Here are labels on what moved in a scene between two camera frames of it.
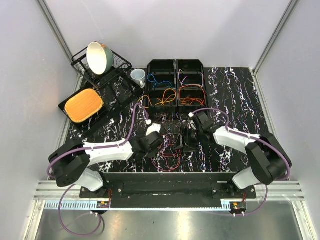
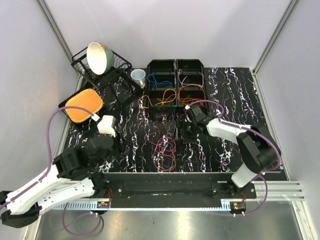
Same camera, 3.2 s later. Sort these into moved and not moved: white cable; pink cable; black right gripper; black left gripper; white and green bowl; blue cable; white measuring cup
Moved: black right gripper; pink cable; black left gripper
Not moved: blue cable; white cable; white measuring cup; white and green bowl
